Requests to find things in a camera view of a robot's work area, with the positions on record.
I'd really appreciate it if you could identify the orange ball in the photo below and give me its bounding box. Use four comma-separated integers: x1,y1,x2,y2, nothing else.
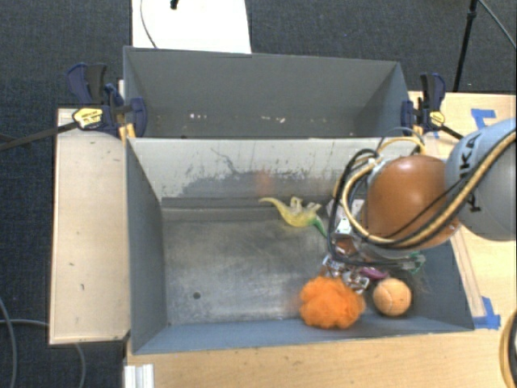
371,277,414,318

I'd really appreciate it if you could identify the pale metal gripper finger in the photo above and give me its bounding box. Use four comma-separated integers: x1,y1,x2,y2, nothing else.
321,255,344,280
343,272,372,297

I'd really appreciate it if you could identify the small purple object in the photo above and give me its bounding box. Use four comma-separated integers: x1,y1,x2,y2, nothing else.
359,267,389,281

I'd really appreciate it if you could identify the yellow-green toy dinosaur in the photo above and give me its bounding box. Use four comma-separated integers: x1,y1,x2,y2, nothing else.
258,195,328,238

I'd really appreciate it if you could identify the grey metal bin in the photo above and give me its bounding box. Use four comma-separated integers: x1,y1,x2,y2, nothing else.
122,45,476,356

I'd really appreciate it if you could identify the orange fluffy mesh sponge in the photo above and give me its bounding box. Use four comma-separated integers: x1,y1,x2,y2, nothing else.
298,276,367,331

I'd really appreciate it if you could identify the pale wood flat board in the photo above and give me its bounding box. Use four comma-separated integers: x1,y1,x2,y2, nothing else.
48,107,132,345

